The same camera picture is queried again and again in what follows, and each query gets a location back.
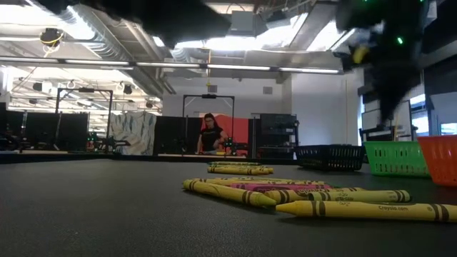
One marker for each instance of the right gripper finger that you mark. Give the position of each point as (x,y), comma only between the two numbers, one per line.
(389,93)

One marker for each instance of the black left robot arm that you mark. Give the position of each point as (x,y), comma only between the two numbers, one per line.
(160,18)

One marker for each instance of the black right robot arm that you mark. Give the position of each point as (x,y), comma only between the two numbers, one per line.
(378,10)

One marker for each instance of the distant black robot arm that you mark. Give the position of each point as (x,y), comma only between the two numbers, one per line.
(107,141)

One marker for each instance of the small black robot arm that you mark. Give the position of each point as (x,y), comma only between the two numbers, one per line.
(236,145)

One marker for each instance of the yellow tape tag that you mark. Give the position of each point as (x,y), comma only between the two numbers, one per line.
(360,54)

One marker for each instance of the white display board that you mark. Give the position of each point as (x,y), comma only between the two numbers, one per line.
(369,128)

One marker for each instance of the green plastic basket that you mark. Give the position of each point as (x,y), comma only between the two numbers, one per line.
(392,160)

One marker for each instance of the orange plastic basket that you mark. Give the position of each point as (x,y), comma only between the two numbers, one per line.
(439,160)

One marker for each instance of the black plastic basket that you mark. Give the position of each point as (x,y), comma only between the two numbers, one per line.
(328,158)

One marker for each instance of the yellow crayon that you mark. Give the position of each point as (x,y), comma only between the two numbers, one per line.
(289,196)
(275,181)
(357,210)
(360,196)
(239,170)
(246,166)
(210,181)

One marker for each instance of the black equipment rack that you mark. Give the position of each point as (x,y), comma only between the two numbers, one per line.
(278,132)

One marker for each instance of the grey ceiling box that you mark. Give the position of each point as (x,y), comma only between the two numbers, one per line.
(242,23)

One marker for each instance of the red cloth backdrop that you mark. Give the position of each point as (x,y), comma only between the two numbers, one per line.
(237,128)

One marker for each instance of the person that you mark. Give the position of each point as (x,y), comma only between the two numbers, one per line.
(212,137)

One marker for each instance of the green-yellow crayon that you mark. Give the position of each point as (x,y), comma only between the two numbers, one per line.
(228,192)

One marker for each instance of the black partition panel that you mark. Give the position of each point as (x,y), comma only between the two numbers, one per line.
(175,135)
(43,130)

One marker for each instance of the long ceiling light strip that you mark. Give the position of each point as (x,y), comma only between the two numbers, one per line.
(171,65)

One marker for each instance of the white patterned sheet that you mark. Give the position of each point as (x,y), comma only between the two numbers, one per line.
(132,132)

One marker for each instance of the grey wall vent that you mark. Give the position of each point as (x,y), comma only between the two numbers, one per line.
(267,90)
(212,89)

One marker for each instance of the black camera gantry frame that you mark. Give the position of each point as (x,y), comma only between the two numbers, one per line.
(85,90)
(209,96)

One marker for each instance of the black aluminium table frame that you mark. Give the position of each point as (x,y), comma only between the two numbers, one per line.
(143,159)

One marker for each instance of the silver spiral duct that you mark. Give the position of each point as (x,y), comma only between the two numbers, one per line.
(103,46)

